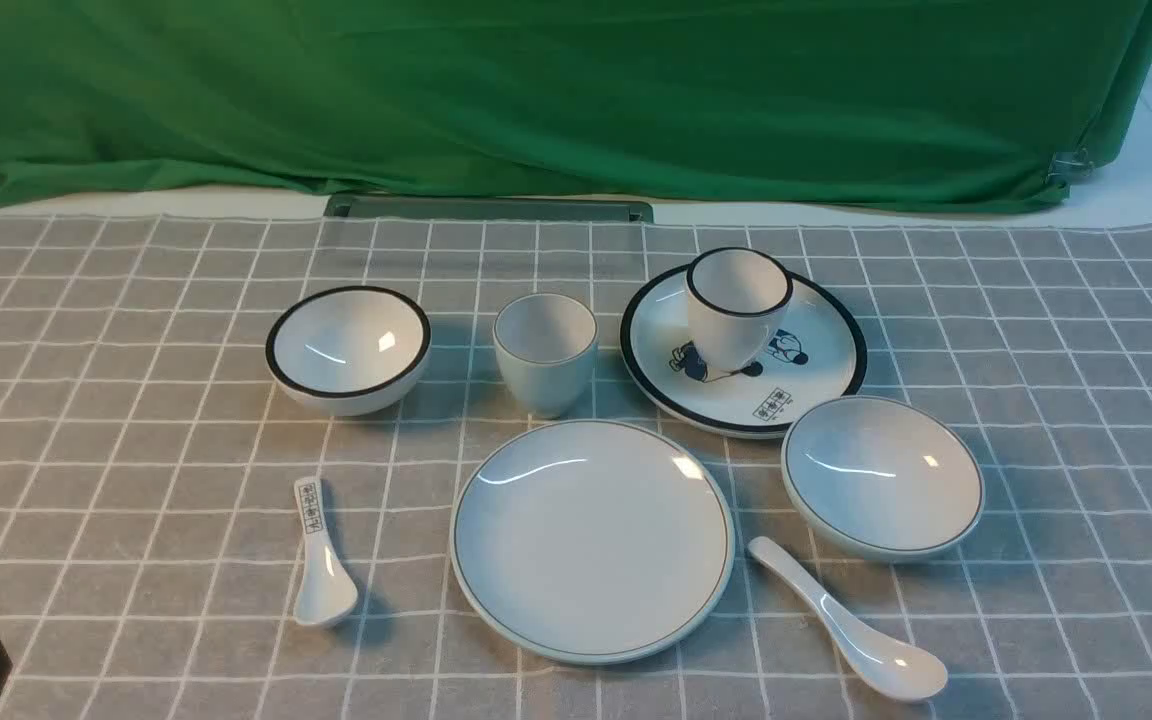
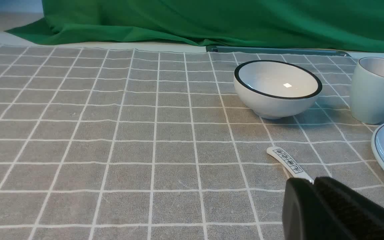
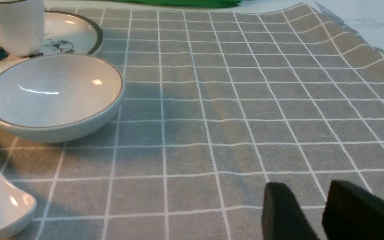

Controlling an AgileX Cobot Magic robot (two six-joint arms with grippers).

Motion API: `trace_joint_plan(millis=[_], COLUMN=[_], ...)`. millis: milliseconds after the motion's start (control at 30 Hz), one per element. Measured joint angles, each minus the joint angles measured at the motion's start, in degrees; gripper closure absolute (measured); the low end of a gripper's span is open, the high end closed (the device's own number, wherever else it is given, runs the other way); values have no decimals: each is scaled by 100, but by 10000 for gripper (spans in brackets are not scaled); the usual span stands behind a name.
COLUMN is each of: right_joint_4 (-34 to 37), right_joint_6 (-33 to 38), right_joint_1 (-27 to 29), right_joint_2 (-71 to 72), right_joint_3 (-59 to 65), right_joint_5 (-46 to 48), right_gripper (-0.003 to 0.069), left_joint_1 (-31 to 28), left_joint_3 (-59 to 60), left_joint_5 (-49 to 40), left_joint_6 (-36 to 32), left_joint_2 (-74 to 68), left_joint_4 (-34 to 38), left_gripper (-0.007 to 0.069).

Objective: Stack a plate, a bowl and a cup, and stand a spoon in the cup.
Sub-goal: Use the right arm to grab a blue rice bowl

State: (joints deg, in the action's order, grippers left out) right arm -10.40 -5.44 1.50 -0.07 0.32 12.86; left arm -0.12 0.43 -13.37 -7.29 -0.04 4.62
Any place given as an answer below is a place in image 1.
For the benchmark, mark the plain pale cup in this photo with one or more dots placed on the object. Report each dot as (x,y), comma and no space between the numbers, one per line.
(545,346)

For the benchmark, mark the plain white spoon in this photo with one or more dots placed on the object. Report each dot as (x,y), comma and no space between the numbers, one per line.
(893,668)

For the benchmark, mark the pale thin-rimmed bowl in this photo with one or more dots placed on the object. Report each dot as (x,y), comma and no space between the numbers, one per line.
(882,480)

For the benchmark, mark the grey checked tablecloth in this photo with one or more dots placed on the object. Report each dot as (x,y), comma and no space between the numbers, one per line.
(151,547)

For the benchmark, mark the white spoon with pattern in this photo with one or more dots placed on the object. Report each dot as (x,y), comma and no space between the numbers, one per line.
(327,593)

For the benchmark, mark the black-rimmed white bowl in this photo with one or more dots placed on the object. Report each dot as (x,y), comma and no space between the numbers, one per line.
(350,350)

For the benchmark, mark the large pale plate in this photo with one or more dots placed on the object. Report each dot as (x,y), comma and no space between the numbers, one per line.
(592,542)

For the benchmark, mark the black-rimmed white cup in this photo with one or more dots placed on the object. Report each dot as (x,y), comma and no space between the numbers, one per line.
(736,300)

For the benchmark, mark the black-rimmed illustrated plate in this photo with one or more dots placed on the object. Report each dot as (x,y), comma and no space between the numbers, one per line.
(817,354)

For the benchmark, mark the green backdrop cloth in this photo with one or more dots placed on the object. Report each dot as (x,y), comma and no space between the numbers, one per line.
(906,106)

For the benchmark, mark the metal clip on backdrop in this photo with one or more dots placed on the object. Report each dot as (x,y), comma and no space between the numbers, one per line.
(1071,167)

